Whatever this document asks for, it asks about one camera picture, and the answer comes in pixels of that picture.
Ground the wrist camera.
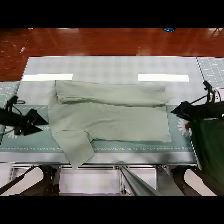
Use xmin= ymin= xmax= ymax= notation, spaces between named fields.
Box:
xmin=3 ymin=95 xmax=20 ymax=112
xmin=201 ymin=79 xmax=218 ymax=104

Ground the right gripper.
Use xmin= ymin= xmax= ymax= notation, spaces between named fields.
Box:
xmin=170 ymin=100 xmax=202 ymax=122

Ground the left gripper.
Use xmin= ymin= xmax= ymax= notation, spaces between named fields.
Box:
xmin=2 ymin=108 xmax=50 ymax=137

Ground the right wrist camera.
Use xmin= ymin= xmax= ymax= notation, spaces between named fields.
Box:
xmin=201 ymin=79 xmax=218 ymax=104

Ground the pale green shirt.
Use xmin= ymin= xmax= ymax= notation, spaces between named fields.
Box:
xmin=47 ymin=79 xmax=173 ymax=170

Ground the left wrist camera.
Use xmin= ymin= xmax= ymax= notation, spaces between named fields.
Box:
xmin=3 ymin=95 xmax=20 ymax=112

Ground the dark green garment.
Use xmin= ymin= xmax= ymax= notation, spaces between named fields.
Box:
xmin=189 ymin=117 xmax=224 ymax=197

